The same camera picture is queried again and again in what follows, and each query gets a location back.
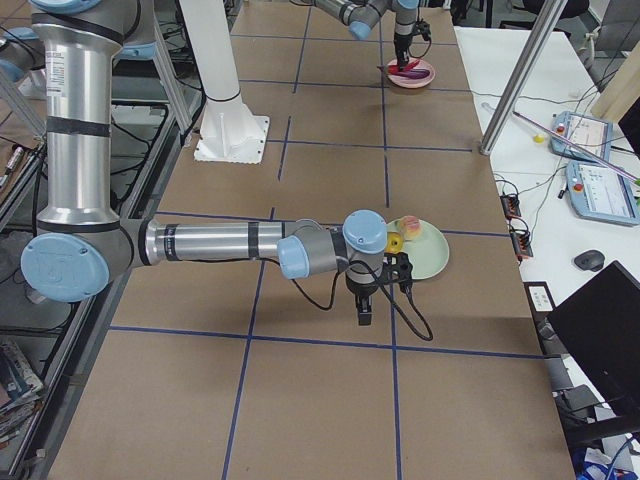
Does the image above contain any green pink peach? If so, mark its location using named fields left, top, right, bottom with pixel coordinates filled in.
left=396, top=215, right=422, bottom=241

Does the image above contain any red chili pepper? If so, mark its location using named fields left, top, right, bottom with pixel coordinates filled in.
left=386, top=59, right=420, bottom=75

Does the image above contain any teach pendant near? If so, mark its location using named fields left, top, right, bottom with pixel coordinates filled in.
left=565, top=160, right=639, bottom=226

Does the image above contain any light green plate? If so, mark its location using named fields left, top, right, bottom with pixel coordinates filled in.
left=387, top=218, right=450, bottom=280

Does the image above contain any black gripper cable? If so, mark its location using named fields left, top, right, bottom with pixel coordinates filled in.
left=375, top=19, right=435, bottom=74
left=289, top=259, right=435, bottom=343

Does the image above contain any teach pendant far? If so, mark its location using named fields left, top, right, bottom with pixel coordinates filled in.
left=550, top=111, right=613, bottom=161

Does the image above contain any teach pendant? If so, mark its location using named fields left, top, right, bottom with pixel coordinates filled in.
left=565, top=160, right=639, bottom=226
left=550, top=111, right=613, bottom=161

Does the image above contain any black laptop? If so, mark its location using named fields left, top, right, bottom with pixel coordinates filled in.
left=547, top=260, right=639, bottom=415

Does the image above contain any reacher grabber stick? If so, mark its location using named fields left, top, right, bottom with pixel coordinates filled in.
left=512, top=111, right=639, bottom=185

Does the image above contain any aluminium frame post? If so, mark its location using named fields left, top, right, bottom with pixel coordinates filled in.
left=479, top=0, right=567, bottom=156

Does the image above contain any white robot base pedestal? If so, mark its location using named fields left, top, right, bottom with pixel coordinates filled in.
left=180, top=0, right=270, bottom=164

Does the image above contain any purple eggplant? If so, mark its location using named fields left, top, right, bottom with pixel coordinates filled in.
left=394, top=69, right=432, bottom=80

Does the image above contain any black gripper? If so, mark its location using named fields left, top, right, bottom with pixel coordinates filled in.
left=394, top=32, right=413, bottom=71
left=345, top=272, right=379, bottom=326

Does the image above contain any pink plate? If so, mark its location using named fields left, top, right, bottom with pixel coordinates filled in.
left=385, top=58, right=436, bottom=89

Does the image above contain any black computer mouse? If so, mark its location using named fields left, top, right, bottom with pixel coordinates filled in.
left=573, top=249, right=605, bottom=272

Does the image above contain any stack of books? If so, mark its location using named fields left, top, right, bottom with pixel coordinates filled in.
left=1, top=336, right=44, bottom=448

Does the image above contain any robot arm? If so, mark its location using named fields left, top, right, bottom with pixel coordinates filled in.
left=20, top=1, right=387, bottom=325
left=294, top=0, right=421, bottom=71

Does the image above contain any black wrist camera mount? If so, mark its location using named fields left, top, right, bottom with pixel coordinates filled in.
left=381, top=252, right=413, bottom=297

